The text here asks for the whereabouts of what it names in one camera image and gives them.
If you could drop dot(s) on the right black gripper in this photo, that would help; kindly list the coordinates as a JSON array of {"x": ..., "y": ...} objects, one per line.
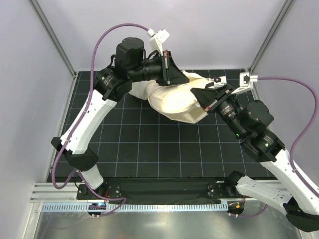
[{"x": 217, "y": 98}]

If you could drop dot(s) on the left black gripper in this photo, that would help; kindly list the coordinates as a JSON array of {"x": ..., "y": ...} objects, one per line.
[{"x": 166, "y": 68}]

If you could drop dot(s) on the white pillow tag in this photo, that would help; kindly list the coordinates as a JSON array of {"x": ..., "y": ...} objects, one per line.
[{"x": 216, "y": 82}]

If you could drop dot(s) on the cream pillow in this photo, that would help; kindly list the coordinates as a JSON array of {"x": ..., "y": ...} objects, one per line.
[{"x": 178, "y": 102}]

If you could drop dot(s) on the cream pillowcase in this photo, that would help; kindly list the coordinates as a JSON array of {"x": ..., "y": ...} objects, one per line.
[{"x": 141, "y": 90}]

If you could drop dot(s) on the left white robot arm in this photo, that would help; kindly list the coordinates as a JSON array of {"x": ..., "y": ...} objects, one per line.
[{"x": 106, "y": 90}]

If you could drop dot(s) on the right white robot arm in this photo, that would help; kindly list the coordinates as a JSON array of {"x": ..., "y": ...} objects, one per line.
[{"x": 300, "y": 202}]

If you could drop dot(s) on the black grid mat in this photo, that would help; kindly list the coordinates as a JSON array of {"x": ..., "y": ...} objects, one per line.
[{"x": 135, "y": 141}]

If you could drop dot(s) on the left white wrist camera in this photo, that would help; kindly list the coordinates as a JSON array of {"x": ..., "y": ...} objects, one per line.
[{"x": 157, "y": 39}]

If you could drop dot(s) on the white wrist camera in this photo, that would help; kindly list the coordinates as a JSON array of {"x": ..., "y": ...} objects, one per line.
[
  {"x": 246, "y": 83},
  {"x": 157, "y": 39}
]

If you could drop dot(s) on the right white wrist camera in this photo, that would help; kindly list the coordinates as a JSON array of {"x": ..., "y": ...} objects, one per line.
[{"x": 246, "y": 83}]

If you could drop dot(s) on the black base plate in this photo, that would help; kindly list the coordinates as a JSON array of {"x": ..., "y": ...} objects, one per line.
[{"x": 168, "y": 191}]

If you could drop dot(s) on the slotted cable duct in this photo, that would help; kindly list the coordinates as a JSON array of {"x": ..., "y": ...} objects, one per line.
[{"x": 100, "y": 207}]

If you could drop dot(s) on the right aluminium frame post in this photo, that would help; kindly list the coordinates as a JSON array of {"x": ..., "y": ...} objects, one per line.
[{"x": 284, "y": 10}]

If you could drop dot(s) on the aluminium frame post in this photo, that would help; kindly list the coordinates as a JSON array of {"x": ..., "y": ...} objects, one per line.
[
  {"x": 51, "y": 34},
  {"x": 284, "y": 10}
]

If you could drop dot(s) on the left aluminium frame post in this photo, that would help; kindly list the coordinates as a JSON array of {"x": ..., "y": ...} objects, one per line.
[{"x": 51, "y": 34}]

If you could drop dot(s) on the aluminium rail front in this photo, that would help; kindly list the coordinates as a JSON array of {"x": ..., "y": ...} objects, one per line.
[{"x": 46, "y": 192}]

